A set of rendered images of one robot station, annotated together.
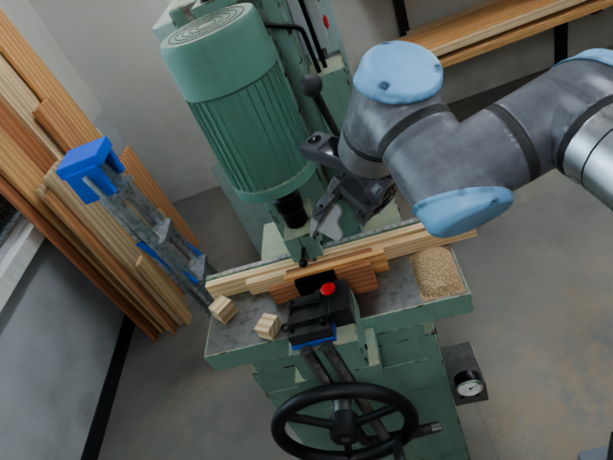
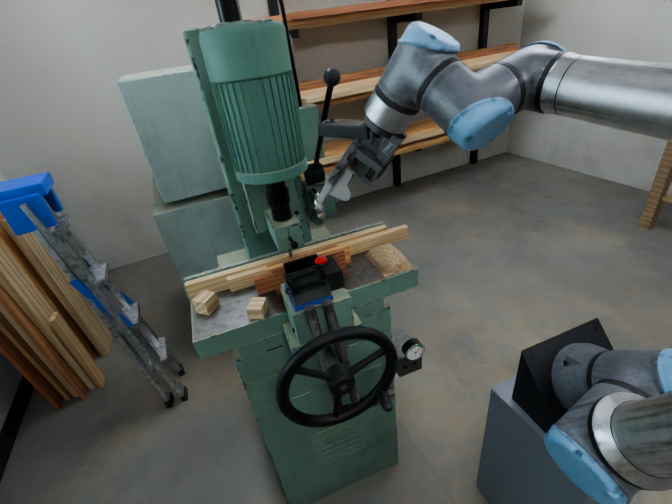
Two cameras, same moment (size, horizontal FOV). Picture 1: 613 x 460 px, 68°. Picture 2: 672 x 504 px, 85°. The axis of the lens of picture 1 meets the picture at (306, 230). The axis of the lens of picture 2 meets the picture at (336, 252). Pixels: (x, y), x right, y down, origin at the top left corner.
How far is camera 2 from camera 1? 38 cm
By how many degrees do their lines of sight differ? 26
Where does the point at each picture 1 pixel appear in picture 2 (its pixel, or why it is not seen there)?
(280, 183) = (287, 167)
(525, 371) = (418, 375)
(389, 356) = not seen: hidden behind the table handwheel
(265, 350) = (255, 330)
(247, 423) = (180, 467)
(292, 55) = not seen: hidden behind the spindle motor
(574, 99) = (543, 54)
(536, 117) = (523, 65)
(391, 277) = (354, 266)
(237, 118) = (264, 100)
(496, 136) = (504, 72)
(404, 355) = not seen: hidden behind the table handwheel
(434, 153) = (469, 79)
